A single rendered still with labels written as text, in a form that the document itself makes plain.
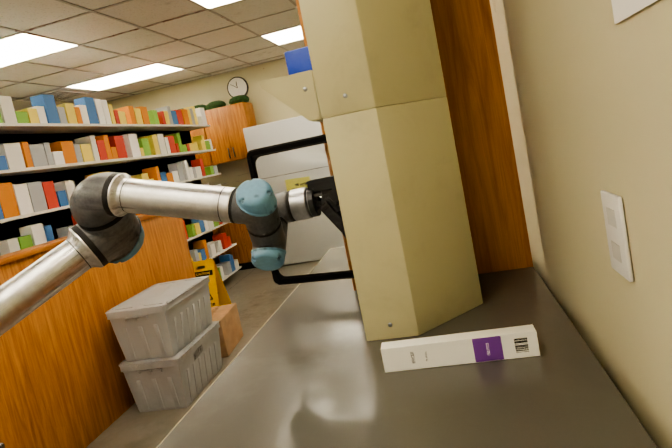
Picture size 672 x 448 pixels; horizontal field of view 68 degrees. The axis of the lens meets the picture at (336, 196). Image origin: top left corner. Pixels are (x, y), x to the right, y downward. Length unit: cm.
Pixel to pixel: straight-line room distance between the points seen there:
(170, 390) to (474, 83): 260
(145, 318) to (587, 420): 273
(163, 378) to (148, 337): 26
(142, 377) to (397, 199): 260
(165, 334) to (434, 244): 234
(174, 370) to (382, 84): 254
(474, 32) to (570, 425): 95
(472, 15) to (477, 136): 31
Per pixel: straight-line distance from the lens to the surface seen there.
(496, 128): 136
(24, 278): 127
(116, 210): 116
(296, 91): 102
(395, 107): 102
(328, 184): 114
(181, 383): 328
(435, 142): 108
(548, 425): 77
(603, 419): 78
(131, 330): 330
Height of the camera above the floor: 135
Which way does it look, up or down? 6 degrees down
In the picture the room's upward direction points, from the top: 11 degrees counter-clockwise
